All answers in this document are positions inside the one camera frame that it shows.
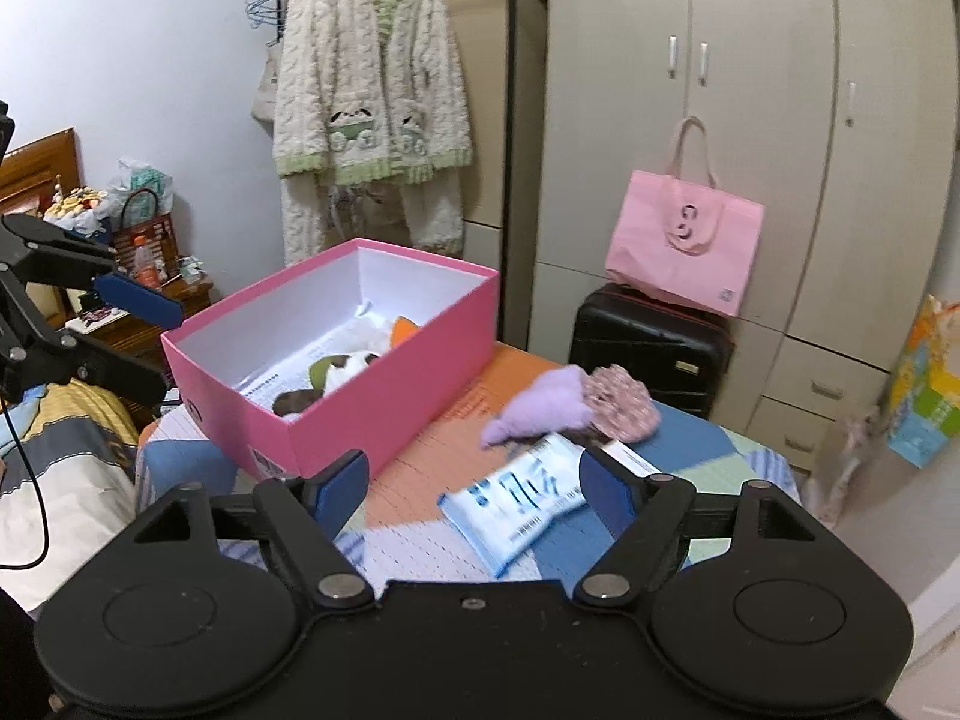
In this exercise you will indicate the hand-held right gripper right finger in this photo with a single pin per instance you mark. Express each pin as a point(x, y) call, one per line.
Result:
point(609, 493)

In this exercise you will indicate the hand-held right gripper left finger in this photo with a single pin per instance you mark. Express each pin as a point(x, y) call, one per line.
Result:
point(341, 495)

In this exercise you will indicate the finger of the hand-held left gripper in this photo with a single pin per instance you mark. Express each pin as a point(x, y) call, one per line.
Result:
point(112, 367)
point(139, 300)

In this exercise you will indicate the white printed carton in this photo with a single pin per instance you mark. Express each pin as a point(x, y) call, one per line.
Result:
point(637, 463)

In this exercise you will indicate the pink floral scrunchie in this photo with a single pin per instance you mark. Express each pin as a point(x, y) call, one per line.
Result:
point(622, 401)

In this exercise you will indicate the blue white tissue packet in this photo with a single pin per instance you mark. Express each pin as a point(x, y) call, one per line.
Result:
point(510, 502)

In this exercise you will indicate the pink cardboard box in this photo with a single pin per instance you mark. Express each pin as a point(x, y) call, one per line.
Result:
point(420, 405)

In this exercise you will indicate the green soft ball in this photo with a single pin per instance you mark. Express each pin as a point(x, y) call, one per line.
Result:
point(322, 371)

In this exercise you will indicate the white plush dog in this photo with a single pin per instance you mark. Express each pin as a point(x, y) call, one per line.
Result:
point(352, 364)

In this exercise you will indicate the orange drink bottle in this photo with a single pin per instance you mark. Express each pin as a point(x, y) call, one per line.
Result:
point(145, 262)

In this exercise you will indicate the wooden nightstand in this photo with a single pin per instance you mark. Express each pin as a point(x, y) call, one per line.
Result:
point(187, 300)

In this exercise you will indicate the brown wicker basket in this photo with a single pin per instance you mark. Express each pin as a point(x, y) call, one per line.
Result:
point(163, 236)

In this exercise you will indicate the patterned bed blanket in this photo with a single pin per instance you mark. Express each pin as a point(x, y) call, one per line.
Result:
point(82, 465)

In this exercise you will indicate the blue plush flower bouquet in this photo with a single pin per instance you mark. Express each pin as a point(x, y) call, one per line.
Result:
point(75, 206)

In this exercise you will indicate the green white tissue pack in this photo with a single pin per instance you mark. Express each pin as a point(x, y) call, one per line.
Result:
point(146, 184)

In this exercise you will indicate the printed paper sheet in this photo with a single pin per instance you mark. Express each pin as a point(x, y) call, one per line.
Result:
point(277, 382)

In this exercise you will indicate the patchwork tablecloth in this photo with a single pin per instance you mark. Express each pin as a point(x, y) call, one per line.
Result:
point(465, 427)

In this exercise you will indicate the black suitcase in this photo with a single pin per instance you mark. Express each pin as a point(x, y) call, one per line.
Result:
point(645, 352)

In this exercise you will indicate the wooden headboard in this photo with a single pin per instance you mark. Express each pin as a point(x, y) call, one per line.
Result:
point(37, 165)

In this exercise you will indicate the fluffy cream pajama pants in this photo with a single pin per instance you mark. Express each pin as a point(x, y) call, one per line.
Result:
point(307, 217)

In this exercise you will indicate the canvas tote bag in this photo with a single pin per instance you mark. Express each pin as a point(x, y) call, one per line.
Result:
point(268, 94)

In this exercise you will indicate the pink tote bag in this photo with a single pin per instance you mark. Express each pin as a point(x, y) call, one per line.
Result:
point(682, 240)

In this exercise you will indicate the white refrigerator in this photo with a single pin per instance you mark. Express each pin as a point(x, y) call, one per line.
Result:
point(922, 540)

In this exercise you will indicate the fluffy cream pajama jacket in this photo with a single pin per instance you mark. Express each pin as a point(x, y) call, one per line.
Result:
point(352, 52)

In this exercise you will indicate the colourful gift bag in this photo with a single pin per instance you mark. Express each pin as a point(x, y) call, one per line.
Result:
point(926, 397)

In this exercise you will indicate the beige wooden panel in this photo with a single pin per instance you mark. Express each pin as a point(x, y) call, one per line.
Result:
point(484, 90)

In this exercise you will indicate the beige wardrobe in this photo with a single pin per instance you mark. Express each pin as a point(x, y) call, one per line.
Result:
point(750, 0)

